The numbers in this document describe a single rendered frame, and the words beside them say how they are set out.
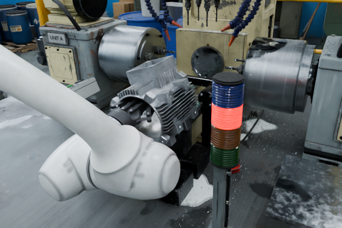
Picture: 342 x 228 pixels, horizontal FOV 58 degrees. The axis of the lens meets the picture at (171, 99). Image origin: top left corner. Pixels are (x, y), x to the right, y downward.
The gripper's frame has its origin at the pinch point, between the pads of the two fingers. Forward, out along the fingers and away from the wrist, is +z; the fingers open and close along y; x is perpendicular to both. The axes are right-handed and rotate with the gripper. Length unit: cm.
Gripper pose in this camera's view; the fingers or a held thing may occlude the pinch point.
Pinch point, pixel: (154, 90)
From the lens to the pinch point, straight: 91.3
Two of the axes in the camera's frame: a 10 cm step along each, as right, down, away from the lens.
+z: 4.7, -4.9, 7.4
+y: -8.8, -1.7, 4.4
